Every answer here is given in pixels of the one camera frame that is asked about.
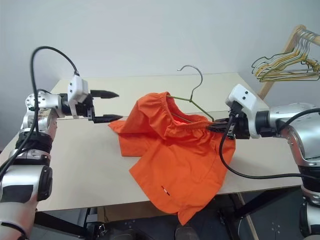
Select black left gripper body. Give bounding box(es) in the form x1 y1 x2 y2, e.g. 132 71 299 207
74 94 96 122

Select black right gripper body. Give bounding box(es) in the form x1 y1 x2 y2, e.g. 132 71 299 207
225 116 251 140

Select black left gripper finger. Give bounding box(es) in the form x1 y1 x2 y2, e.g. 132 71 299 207
93 114 124 124
89 88 120 100

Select olive green wire hanger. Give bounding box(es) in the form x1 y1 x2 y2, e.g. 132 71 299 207
165 64 216 124

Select orange shorts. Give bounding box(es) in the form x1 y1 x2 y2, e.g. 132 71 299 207
107 91 237 227

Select wooden clothes rack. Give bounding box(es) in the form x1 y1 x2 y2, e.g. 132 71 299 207
257 24 320 100

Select grey round base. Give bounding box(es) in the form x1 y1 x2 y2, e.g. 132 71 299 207
237 209 302 240

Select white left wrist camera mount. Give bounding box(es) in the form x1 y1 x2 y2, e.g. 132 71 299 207
66 75 90 118

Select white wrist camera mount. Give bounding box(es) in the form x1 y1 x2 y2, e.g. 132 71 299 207
66 75 90 118
224 83 270 139

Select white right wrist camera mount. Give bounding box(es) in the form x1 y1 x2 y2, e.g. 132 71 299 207
224 83 270 139

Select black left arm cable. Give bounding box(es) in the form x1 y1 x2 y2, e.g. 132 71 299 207
0 45 81 179

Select bunch of wire hangers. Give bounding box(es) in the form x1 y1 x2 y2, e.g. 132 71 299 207
254 31 320 79

